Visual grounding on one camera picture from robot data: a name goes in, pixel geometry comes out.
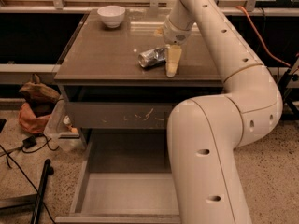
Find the open grey middle drawer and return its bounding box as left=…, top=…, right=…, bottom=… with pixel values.
left=56, top=131, right=180, bottom=224

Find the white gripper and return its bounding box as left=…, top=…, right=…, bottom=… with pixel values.
left=154, top=16, right=191, bottom=77

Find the white ceramic bowl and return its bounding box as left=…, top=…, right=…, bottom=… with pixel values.
left=97, top=6, right=125, bottom=28

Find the black table frame right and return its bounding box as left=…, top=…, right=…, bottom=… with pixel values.
left=278, top=57, right=299, bottom=120

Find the grey drawer cabinet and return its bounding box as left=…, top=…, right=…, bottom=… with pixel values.
left=55, top=8, right=222, bottom=143

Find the black power adapter on floor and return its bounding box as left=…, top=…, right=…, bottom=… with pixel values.
left=22, top=136, right=36, bottom=148

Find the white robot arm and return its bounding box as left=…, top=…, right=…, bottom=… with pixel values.
left=163, top=0, right=282, bottom=224

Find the black stand leg left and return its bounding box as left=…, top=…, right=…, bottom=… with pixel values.
left=0, top=159, right=54, bottom=224

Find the clear plastic container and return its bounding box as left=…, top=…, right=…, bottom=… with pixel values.
left=44, top=100, right=84, bottom=151

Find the black floor cable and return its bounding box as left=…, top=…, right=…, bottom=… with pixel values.
left=0, top=133, right=60, bottom=224

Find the orange cable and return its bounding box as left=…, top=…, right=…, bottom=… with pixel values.
left=235, top=5, right=292, bottom=68

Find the brown orange cloth bag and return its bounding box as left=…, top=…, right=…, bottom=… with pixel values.
left=18, top=74, right=60, bottom=133

